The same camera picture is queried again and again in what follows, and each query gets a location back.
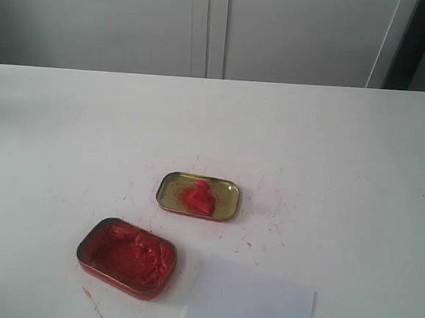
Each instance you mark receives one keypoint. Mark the red stamp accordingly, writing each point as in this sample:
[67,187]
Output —
[200,198]

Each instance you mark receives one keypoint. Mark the red ink tin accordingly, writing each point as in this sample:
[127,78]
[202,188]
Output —
[128,257]

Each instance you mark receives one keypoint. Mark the gold tin lid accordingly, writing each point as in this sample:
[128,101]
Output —
[175,186]

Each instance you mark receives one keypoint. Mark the white paper sheet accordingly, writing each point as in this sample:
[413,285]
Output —
[226,289]

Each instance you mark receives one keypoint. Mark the white cabinet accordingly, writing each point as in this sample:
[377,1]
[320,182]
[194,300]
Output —
[325,42]

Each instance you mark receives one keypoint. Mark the dark vertical post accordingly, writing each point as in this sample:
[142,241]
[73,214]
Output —
[409,53]

